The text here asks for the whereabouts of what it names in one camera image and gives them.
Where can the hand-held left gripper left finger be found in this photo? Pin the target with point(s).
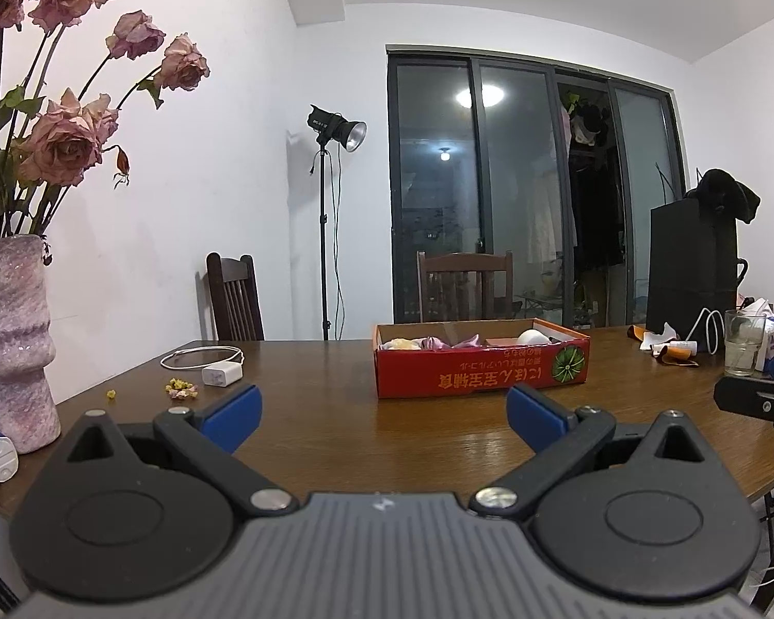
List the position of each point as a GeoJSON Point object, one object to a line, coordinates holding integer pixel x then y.
{"type": "Point", "coordinates": [232, 416]}

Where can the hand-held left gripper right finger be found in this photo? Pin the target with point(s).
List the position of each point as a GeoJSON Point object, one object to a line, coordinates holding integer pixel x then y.
{"type": "Point", "coordinates": [535, 419]}

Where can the red cardboard box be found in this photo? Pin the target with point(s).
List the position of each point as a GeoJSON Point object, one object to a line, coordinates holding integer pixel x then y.
{"type": "Point", "coordinates": [464, 377]}

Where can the white round sponge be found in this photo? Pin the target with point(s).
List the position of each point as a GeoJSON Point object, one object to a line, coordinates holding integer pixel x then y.
{"type": "Point", "coordinates": [533, 336]}

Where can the brown sponge block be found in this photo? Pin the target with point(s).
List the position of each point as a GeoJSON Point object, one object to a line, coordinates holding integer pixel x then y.
{"type": "Point", "coordinates": [503, 340]}

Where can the white and yellow alpaca plush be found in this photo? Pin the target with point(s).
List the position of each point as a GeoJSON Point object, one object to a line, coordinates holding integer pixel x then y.
{"type": "Point", "coordinates": [403, 344]}

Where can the white and blue carton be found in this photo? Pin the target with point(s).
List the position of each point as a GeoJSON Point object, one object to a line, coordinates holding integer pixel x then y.
{"type": "Point", "coordinates": [771, 345]}

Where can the white charger adapter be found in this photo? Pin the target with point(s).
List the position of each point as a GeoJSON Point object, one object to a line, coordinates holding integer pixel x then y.
{"type": "Point", "coordinates": [219, 375]}

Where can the clear glass cup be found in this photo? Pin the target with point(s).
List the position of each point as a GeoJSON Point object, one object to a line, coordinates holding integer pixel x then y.
{"type": "Point", "coordinates": [743, 348]}

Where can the pile of dried petals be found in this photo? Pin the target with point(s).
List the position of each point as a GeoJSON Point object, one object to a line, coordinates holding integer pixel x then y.
{"type": "Point", "coordinates": [180, 391]}

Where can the white crumpled tissue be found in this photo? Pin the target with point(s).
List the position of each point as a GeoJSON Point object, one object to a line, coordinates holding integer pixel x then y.
{"type": "Point", "coordinates": [756, 308]}

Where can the orange and white wrappers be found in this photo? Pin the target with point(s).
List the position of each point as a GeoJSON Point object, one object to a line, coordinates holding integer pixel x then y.
{"type": "Point", "coordinates": [674, 353]}

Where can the dark wooden chair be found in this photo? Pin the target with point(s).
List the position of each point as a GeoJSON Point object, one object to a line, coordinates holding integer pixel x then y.
{"type": "Point", "coordinates": [464, 264]}
{"type": "Point", "coordinates": [232, 296]}

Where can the black paper bag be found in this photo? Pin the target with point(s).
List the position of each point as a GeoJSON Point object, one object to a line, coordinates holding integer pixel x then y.
{"type": "Point", "coordinates": [684, 271]}

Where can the black cloth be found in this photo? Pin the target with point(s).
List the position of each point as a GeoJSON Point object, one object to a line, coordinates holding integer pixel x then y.
{"type": "Point", "coordinates": [722, 190]}

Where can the pink speckled ceramic vase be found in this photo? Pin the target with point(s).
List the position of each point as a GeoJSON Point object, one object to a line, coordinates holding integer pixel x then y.
{"type": "Point", "coordinates": [10, 348]}

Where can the black framed sliding glass door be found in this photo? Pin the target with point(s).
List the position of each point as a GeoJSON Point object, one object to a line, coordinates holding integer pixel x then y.
{"type": "Point", "coordinates": [438, 174]}

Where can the studio light on stand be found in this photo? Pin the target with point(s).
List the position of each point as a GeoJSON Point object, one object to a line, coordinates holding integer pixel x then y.
{"type": "Point", "coordinates": [329, 122]}

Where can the dried pink roses bouquet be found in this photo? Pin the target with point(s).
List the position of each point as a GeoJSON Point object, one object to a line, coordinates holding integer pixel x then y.
{"type": "Point", "coordinates": [61, 142]}

